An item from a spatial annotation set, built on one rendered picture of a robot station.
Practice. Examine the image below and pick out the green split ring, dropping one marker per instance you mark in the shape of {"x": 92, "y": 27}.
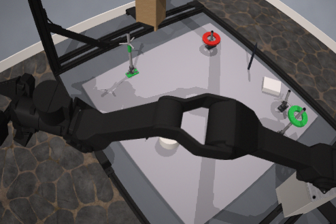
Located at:
{"x": 293, "y": 120}

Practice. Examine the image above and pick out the white rectangular block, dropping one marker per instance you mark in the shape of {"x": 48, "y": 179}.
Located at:
{"x": 271, "y": 86}

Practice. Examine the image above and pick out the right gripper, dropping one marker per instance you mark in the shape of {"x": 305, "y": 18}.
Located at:
{"x": 21, "y": 109}

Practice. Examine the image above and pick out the red ring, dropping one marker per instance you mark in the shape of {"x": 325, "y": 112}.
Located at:
{"x": 213, "y": 43}

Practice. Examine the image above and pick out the grey post with green foot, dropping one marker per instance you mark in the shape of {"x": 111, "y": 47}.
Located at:
{"x": 132, "y": 70}

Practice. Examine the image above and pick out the grey post with crossbar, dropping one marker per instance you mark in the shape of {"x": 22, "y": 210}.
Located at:
{"x": 296, "y": 116}

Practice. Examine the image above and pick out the beige cylinder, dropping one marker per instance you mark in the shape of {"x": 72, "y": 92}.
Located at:
{"x": 168, "y": 144}

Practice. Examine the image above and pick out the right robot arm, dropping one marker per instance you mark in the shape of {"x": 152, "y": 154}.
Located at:
{"x": 232, "y": 128}

